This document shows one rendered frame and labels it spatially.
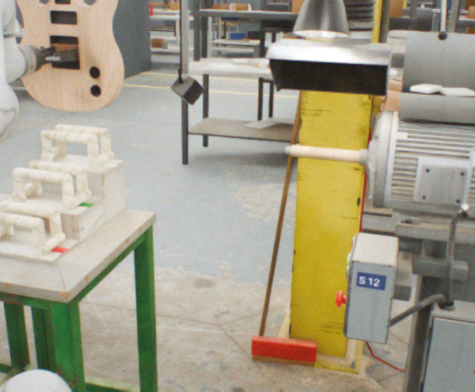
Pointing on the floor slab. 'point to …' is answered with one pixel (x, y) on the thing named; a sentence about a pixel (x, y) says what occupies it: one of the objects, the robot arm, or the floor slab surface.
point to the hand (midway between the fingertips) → (64, 52)
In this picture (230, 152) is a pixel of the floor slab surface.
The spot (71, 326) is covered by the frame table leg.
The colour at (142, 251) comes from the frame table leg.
